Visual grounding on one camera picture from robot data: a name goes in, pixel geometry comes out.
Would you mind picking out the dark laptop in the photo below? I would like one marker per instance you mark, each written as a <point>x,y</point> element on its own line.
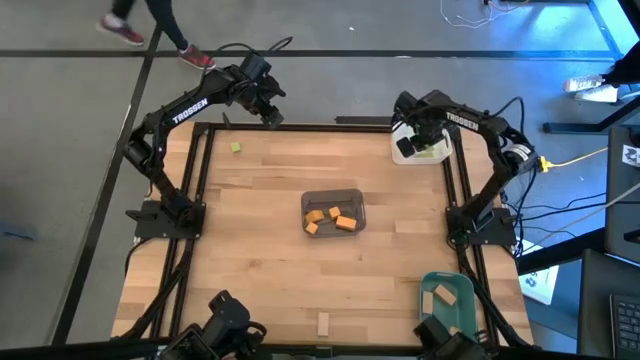
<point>595,300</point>

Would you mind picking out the white paper sign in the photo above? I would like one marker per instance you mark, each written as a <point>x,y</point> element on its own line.
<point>540,285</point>

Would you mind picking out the black front beam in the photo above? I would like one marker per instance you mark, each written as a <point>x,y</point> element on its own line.
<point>75,350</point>

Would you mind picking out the person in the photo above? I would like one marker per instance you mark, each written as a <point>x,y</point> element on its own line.
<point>582,82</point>
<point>167,25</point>

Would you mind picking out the small green wooden cube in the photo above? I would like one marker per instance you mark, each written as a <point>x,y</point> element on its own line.
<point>236,147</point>
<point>427,153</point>

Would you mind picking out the black aluminium table frame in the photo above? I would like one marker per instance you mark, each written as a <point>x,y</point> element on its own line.
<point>310,127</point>

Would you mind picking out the yellow power plug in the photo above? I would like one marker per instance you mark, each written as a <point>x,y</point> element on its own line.
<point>540,163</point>

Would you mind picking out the dark grey computer case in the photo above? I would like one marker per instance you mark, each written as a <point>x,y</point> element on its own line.
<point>622,210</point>

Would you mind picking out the black diagonal beam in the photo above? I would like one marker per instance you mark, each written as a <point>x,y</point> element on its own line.
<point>560,252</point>

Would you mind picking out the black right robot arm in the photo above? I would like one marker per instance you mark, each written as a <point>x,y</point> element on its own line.
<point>465,121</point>

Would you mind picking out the grey transparent plastic bin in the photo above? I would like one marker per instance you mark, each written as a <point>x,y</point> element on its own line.
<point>350,197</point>

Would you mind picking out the natural wooden block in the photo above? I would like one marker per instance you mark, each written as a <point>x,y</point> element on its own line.
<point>323,324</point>
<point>453,330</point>
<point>428,303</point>
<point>445,295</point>

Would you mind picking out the black floor stand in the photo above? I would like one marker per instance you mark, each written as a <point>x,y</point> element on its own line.
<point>570,128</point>

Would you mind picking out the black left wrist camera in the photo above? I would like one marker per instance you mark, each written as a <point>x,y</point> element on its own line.
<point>256,65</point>

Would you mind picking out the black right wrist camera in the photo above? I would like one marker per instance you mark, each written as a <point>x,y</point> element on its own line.
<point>405,147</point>

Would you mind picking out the white plastic bin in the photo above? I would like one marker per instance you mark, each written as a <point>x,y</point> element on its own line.
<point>435,159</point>

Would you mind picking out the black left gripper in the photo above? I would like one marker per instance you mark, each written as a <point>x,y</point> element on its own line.
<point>259,94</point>

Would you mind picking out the green plastic bin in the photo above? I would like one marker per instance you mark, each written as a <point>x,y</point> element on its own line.
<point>462,310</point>

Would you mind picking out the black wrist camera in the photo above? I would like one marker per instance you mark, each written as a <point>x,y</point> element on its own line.
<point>256,65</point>
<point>405,147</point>

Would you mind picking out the long orange wooden block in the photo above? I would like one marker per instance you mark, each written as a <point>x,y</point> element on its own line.
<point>346,223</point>

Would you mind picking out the white marker tag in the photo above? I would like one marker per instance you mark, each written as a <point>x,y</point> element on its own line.
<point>632,155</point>

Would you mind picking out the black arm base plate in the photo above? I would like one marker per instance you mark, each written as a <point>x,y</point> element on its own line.
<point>150,227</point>
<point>500,235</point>

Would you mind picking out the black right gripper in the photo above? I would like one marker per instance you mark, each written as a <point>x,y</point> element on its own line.
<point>422,117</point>

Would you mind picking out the black table camera mount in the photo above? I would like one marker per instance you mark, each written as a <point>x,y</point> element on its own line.
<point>324,352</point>

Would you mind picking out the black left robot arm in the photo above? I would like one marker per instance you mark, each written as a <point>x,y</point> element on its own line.
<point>190,111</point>

